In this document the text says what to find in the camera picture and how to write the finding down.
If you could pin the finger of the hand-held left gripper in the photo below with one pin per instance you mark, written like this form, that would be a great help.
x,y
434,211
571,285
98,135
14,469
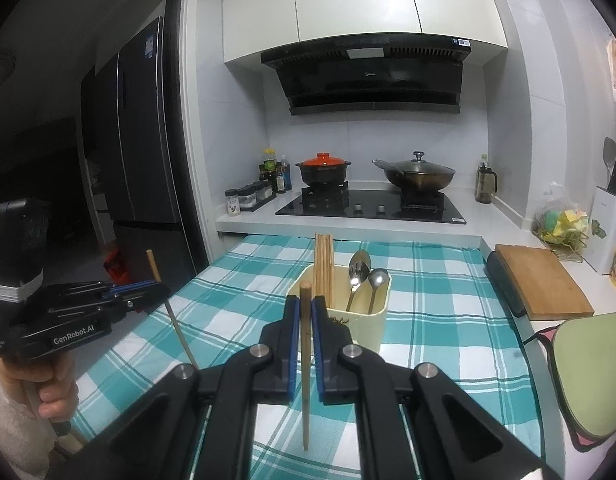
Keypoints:
x,y
148,300
133,286

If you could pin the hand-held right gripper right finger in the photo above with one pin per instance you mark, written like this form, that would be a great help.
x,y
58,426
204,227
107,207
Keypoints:
x,y
319,350

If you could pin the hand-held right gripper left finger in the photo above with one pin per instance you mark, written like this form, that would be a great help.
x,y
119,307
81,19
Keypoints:
x,y
290,350

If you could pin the wooden chopstick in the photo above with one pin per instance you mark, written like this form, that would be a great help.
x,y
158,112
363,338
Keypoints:
x,y
326,270
330,270
180,335
305,385
322,270
318,270

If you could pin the cream utensil holder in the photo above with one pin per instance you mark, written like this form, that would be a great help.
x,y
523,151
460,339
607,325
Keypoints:
x,y
358,327

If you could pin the metal spoon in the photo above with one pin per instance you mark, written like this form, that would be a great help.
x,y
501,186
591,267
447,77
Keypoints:
x,y
378,277
359,267

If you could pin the person's left forearm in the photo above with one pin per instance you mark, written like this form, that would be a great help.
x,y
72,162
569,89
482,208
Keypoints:
x,y
13,425

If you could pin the person's left hand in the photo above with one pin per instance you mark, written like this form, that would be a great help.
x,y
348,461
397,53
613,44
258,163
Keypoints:
x,y
58,390

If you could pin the red container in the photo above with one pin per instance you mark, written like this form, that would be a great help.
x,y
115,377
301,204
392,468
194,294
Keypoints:
x,y
117,266

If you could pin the teal plaid tablecloth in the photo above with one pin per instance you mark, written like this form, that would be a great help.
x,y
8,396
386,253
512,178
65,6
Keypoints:
x,y
437,310

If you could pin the glass spice jar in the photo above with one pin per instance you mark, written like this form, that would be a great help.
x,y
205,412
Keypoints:
x,y
245,198
268,191
258,195

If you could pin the black gas cooktop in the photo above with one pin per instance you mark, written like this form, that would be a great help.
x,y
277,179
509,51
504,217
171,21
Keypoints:
x,y
368,207

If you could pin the dark refrigerator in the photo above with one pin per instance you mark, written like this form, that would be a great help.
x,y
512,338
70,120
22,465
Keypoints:
x,y
138,135

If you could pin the blue label bottle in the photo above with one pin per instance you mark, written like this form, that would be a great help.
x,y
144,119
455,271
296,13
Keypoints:
x,y
285,177

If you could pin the yellow cap sauce bottle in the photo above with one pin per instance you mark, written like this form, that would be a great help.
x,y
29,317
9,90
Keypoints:
x,y
269,170

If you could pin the clay pot orange lid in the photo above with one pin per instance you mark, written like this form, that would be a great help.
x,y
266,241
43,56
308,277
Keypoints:
x,y
324,170

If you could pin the wok with glass lid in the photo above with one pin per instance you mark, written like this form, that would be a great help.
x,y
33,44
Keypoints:
x,y
417,172

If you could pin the wooden cutting board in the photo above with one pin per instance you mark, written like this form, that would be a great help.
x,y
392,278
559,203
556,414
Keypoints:
x,y
542,280

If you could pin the dark glass oil jug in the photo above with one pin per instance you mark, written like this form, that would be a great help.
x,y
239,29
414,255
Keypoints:
x,y
485,182

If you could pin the green cushion pink trim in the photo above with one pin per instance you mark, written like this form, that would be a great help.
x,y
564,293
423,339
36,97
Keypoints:
x,y
592,375

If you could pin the black range hood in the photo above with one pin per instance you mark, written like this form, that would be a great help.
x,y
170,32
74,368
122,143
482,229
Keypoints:
x,y
368,75

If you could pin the white knife block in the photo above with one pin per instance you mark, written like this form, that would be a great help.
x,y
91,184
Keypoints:
x,y
605,230

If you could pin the grey spatula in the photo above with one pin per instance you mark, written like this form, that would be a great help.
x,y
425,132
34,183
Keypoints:
x,y
609,155

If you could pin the white upper cabinets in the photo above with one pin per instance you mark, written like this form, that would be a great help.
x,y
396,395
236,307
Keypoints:
x,y
363,0

